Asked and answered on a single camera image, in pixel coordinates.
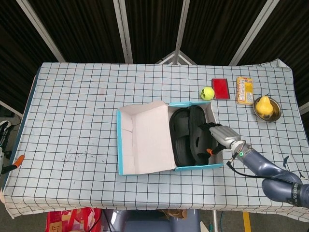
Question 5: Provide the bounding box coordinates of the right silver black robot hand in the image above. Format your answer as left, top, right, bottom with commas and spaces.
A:
199, 122, 241, 156

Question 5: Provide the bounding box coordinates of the black rubber slipper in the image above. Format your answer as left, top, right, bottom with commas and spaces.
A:
188, 106, 218, 166
169, 108, 194, 167

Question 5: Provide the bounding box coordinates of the light blue cardboard shoe box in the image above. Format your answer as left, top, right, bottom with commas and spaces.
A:
116, 100, 225, 176

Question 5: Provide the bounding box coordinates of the red patterned bag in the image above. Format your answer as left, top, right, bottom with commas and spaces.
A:
46, 207, 103, 232

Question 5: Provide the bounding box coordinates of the yellow-green tennis ball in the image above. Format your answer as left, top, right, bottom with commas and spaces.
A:
199, 87, 215, 101

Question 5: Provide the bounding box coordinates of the red flat case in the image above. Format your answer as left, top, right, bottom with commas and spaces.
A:
211, 77, 230, 101

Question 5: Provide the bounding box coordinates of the yellow pear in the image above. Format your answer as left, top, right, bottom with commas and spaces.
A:
255, 95, 274, 117

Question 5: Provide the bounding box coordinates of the yellow snack packet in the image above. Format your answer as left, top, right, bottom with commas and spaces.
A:
236, 76, 254, 105

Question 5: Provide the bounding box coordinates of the small steel bowl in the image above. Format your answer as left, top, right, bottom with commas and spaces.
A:
253, 98, 282, 122

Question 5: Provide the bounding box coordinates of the metal table leg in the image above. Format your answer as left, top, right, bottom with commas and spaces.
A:
211, 209, 220, 232

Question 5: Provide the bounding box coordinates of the brown crumpled paper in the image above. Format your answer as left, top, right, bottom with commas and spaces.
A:
161, 209, 189, 220

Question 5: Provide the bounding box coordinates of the black corrugated partition panel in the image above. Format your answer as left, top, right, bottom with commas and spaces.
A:
238, 0, 309, 107
0, 0, 58, 107
181, 0, 267, 66
124, 0, 184, 64
28, 0, 126, 64

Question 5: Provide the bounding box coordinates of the white checked tablecloth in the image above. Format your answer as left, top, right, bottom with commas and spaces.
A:
0, 58, 309, 219

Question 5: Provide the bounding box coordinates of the black clamp with orange tips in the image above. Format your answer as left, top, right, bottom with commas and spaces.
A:
0, 154, 26, 174

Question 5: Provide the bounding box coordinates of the black arm cable with plug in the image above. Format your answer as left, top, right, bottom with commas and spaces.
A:
226, 158, 297, 181

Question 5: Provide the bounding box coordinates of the white triangular frame foot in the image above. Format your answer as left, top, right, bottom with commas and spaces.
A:
156, 50, 197, 65

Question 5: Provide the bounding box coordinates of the white metal partition post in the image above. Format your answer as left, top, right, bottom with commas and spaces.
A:
112, 0, 134, 64
228, 0, 276, 66
174, 0, 191, 52
15, 0, 66, 63

